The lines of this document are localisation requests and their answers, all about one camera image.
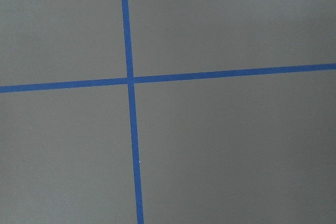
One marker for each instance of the blue tape strip crosswise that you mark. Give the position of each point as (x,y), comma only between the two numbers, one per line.
(165,78)

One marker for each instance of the blue tape strip lengthwise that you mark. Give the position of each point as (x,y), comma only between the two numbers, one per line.
(132,112)

